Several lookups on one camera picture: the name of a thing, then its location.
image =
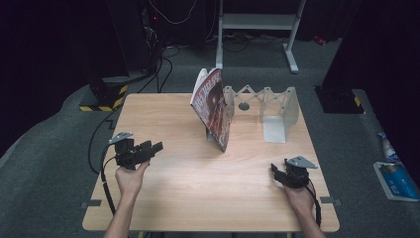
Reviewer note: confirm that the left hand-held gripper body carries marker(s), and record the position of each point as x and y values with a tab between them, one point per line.
127	155

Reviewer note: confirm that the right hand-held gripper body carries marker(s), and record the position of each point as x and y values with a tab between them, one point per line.
295	173

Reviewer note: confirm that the grey expandable book rack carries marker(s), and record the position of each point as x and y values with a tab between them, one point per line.
275	129

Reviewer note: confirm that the red cover magazine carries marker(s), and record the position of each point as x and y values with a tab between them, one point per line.
214	109

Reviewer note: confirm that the person's right hand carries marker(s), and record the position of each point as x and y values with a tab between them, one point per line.
300	198

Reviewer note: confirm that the person's left hand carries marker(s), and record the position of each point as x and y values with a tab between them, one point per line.
130	181

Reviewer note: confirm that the black base with yellow stripes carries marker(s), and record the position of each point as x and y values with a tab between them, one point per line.
107	95
340	100

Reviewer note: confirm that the round grey table grommet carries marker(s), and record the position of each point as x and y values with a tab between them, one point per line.
244	106

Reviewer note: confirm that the blue and white box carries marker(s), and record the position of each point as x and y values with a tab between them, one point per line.
396	180

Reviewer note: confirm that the dark computer tower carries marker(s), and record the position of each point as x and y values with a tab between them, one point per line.
132	36

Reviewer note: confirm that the small red object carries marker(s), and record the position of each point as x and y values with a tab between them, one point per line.
319	40

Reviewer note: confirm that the white metal stand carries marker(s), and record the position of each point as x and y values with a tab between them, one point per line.
257	22

